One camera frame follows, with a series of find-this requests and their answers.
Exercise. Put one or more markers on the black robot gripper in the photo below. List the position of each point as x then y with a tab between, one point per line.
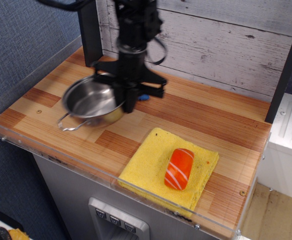
130	77

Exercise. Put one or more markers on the stainless steel pot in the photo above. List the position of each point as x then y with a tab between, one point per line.
92	100

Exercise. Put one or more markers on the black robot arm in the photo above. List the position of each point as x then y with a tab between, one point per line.
139	23

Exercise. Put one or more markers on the yellow cloth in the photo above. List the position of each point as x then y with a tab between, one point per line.
165	170

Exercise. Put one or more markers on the clear acrylic table guard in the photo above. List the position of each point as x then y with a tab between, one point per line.
226	131

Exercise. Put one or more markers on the orange salmon sushi toy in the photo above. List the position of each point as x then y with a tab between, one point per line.
179	168

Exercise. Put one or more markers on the grey cabinet button panel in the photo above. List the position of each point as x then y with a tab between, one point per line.
112	223

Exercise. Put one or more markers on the white ribbed side unit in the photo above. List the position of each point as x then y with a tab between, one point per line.
275	168

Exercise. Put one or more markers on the blue handled metal spoon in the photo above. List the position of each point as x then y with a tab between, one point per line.
144	97

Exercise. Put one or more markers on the black left frame post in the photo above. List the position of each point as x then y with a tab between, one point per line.
90	33

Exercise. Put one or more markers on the black frame post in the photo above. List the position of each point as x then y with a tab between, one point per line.
90	33
280	89

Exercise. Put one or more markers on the black right frame post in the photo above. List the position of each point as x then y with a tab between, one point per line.
280	89

